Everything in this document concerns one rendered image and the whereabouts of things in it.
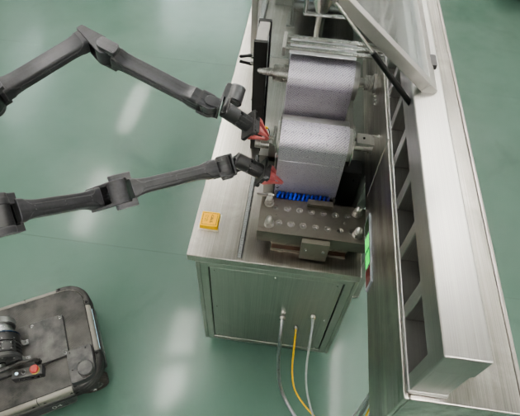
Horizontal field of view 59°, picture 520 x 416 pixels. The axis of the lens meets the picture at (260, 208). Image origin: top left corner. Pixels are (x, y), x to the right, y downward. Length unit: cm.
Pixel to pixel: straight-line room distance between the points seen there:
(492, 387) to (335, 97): 109
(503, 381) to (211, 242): 109
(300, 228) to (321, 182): 19
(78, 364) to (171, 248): 90
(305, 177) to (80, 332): 135
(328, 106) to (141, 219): 163
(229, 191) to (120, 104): 203
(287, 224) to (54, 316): 131
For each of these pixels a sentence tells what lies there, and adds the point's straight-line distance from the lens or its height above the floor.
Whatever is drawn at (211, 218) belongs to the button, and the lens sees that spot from 181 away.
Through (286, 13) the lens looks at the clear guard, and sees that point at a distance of 249.
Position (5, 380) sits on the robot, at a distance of 247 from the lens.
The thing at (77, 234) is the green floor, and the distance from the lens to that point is 304.
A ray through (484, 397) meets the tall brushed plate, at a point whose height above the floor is 144.
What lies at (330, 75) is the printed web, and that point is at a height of 139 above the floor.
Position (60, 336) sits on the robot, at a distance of 244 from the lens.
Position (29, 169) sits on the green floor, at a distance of 350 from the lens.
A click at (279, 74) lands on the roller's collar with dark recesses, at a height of 135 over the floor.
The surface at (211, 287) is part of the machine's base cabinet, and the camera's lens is 196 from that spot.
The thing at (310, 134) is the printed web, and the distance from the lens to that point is 159.
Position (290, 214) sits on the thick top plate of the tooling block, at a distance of 170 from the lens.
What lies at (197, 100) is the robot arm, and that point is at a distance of 155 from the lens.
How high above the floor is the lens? 239
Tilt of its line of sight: 53 degrees down
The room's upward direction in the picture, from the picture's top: 4 degrees clockwise
